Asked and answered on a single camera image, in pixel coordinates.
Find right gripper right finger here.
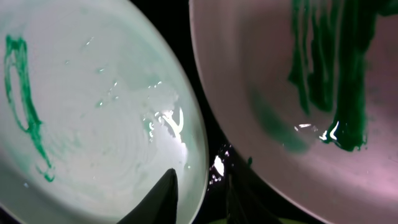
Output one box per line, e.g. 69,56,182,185
226,174,282,224

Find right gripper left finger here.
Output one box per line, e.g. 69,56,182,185
118,168,178,224

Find stained white plate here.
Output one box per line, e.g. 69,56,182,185
1,0,208,223
189,1,397,223

